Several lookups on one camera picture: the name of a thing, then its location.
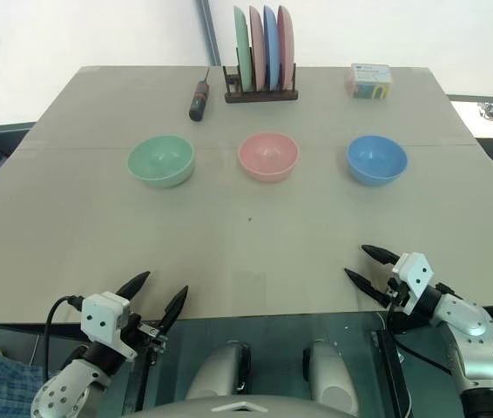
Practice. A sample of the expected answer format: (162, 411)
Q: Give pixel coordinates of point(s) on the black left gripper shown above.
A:
(147, 333)

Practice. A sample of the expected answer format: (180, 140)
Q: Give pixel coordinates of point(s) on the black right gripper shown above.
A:
(396, 291)

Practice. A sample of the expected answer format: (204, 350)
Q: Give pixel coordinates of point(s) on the silver left robot leg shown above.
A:
(220, 370)

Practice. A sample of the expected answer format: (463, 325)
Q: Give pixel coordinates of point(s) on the silver robot leg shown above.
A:
(220, 370)
(331, 374)

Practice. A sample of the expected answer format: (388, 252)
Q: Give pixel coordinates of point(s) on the blue bowl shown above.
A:
(376, 159)

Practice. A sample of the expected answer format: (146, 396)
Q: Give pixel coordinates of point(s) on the silver right robot leg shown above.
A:
(331, 374)

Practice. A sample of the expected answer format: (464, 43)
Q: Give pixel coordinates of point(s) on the green bowl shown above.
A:
(161, 160)

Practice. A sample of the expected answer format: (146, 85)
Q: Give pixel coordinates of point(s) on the grey robot torso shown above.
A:
(246, 407)

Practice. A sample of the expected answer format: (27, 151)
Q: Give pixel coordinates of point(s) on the pink bowl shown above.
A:
(268, 156)

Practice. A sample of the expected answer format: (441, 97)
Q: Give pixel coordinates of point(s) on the white paper sheet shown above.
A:
(479, 122)

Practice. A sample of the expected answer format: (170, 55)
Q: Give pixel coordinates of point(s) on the clear box of coloured items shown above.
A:
(370, 81)

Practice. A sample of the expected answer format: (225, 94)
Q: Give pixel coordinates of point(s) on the black orange screwdriver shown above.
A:
(198, 100)

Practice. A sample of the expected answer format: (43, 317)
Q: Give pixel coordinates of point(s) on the dark wooden plate rack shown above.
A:
(260, 95)

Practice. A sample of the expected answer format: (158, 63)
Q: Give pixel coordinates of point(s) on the rose pink plate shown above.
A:
(285, 43)

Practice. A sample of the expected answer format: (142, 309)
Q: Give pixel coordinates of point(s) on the blue plate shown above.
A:
(271, 45)

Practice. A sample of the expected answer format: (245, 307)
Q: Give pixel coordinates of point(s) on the pale pink plate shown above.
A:
(256, 48)

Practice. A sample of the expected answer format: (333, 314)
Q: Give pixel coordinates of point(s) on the green plate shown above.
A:
(241, 48)

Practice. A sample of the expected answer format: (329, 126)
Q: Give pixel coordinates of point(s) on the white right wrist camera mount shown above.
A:
(416, 274)

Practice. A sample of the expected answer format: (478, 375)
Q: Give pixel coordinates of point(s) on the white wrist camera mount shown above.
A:
(100, 320)
(416, 274)

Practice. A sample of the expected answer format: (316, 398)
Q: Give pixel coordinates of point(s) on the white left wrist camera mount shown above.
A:
(100, 320)

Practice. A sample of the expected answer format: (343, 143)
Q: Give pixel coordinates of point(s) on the black metal frame bar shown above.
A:
(392, 374)

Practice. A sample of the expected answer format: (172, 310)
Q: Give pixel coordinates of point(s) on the grey metal post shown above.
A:
(209, 30)

